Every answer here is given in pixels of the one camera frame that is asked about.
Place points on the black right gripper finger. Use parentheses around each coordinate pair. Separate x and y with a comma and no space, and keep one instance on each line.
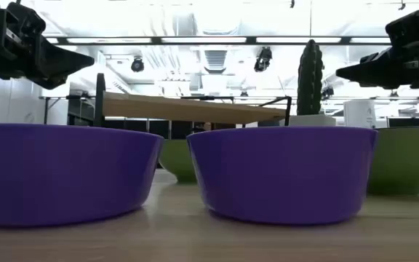
(371,57)
(380,71)

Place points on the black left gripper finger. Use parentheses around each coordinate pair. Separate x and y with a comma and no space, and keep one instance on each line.
(51,83)
(60,62)

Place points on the green bowl with floral inside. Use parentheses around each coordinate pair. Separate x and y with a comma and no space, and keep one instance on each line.
(178,160)
(406,160)

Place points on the violet-blue mini bowl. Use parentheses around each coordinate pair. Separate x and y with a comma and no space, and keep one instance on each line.
(60,174)
(282,174)

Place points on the white cylindrical column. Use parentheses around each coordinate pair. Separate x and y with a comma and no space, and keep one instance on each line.
(359,113)

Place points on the black ceiling spotlight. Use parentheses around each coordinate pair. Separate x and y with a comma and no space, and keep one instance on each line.
(327,91)
(263,59)
(137,64)

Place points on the green cactus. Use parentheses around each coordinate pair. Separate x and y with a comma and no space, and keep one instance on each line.
(309,80)

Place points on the wooden shelf with black legs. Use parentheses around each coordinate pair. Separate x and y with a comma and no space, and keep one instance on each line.
(180,109)

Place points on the person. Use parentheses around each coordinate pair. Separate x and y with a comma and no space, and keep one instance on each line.
(207,126)

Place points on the black frame desk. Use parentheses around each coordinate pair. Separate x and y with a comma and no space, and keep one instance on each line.
(49,98)

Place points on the black overhead frame bar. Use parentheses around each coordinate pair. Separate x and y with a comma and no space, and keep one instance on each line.
(202,40)

